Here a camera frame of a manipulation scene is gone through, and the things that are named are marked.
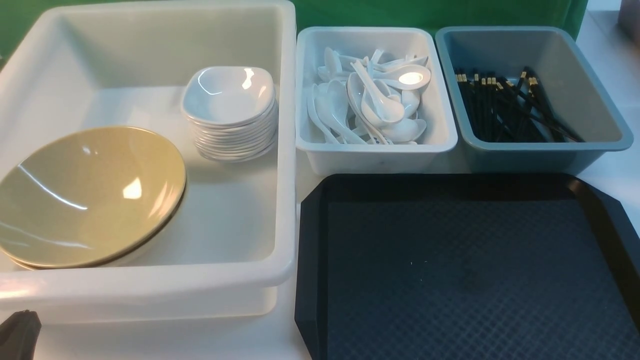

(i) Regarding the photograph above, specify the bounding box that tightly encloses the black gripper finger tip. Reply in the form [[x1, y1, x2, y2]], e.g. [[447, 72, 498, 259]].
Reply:
[[0, 310, 42, 360]]

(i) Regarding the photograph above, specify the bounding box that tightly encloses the yellow noodle bowl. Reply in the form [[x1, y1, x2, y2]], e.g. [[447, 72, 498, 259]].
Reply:
[[1, 126, 188, 270], [1, 184, 188, 271]]

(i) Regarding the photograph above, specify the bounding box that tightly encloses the white square saucer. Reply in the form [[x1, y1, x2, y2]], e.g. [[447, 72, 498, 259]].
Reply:
[[181, 66, 276, 128]]

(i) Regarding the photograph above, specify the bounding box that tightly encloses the white soup spoon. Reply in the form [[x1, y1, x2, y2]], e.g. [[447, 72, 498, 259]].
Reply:
[[351, 61, 405, 128]]

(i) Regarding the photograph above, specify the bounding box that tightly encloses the yellow noodle bowl in tub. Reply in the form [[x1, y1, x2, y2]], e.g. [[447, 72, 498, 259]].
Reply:
[[1, 184, 188, 271]]

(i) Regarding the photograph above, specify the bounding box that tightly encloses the large white plastic tub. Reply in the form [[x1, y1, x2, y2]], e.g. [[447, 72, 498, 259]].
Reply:
[[1, 0, 297, 324]]

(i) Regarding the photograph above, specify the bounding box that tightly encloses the stack of white saucers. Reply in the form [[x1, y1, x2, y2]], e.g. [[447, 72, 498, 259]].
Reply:
[[186, 100, 279, 163]]

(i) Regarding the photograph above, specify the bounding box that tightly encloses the green backdrop cloth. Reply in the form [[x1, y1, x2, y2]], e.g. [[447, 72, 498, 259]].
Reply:
[[0, 0, 588, 62]]

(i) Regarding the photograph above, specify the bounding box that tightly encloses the white spoon bin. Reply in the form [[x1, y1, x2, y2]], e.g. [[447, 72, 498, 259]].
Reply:
[[295, 26, 458, 176]]

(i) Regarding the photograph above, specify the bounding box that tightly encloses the pile of white soup spoons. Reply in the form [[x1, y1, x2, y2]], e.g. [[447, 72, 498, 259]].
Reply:
[[304, 47, 432, 145]]

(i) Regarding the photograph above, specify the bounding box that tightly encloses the black serving tray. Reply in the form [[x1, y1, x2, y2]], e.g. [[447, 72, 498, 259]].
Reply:
[[294, 173, 640, 360]]

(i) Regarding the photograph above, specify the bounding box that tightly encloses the pile of black chopsticks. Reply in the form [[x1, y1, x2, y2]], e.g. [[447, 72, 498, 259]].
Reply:
[[454, 66, 585, 143]]

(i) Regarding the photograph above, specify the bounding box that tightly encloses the blue-grey chopstick bin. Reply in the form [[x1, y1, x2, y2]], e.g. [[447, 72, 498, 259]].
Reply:
[[435, 26, 634, 174]]

